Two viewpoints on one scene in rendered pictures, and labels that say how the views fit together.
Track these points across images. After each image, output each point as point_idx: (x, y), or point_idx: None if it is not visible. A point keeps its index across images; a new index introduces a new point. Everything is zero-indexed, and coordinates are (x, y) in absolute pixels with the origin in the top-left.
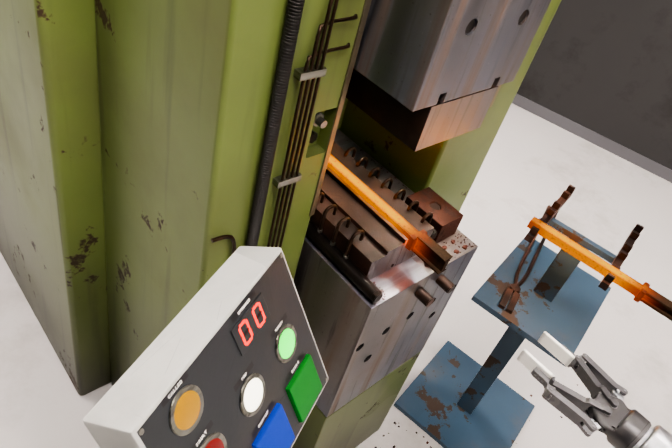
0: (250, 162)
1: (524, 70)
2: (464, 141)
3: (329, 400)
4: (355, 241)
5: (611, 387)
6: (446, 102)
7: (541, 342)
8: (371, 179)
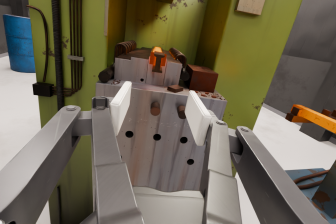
0: None
1: (296, 1)
2: (242, 47)
3: None
4: (122, 55)
5: (286, 221)
6: None
7: (186, 111)
8: (171, 55)
